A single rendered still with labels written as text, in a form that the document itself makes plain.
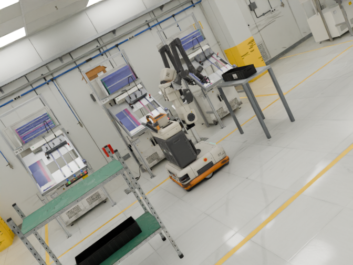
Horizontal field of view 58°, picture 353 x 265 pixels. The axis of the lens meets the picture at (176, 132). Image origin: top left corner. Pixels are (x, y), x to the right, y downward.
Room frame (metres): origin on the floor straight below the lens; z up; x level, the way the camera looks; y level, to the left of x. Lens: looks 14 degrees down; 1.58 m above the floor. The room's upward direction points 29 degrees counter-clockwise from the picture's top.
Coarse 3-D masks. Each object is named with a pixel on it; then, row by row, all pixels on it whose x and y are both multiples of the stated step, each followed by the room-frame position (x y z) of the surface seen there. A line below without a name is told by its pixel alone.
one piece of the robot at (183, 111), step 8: (160, 88) 3.96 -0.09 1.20; (168, 88) 3.75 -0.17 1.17; (168, 96) 3.80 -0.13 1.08; (176, 96) 3.82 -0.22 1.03; (176, 104) 3.82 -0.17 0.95; (184, 104) 3.84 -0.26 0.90; (176, 112) 3.97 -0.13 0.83; (184, 112) 3.78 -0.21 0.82; (192, 112) 3.81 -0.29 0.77; (192, 120) 3.79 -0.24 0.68
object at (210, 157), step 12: (204, 144) 3.97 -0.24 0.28; (204, 156) 3.59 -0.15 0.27; (216, 156) 3.60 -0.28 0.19; (228, 156) 3.64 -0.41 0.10; (180, 168) 3.61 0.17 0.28; (192, 168) 3.52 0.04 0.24; (204, 168) 3.54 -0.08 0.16; (216, 168) 3.58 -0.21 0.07; (180, 180) 3.55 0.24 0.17; (192, 180) 3.50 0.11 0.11
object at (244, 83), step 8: (256, 72) 3.85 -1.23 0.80; (272, 72) 3.83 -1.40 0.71; (232, 80) 4.16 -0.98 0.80; (240, 80) 3.90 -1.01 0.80; (248, 80) 3.75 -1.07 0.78; (272, 80) 3.86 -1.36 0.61; (248, 88) 4.47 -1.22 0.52; (280, 88) 3.84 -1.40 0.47; (224, 96) 4.38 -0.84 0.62; (248, 96) 3.73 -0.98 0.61; (280, 96) 3.85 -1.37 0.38; (256, 104) 4.47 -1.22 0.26; (232, 112) 4.38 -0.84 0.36; (256, 112) 3.73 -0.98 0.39; (288, 112) 3.83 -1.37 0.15; (240, 128) 4.37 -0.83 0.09; (264, 128) 3.73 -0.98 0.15
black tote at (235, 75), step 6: (246, 66) 4.01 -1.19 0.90; (252, 66) 3.85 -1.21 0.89; (228, 72) 4.39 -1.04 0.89; (234, 72) 4.01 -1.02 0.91; (240, 72) 3.88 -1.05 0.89; (246, 72) 3.83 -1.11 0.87; (252, 72) 3.85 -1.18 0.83; (228, 78) 4.24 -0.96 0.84; (234, 78) 4.08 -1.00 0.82; (240, 78) 3.95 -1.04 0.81
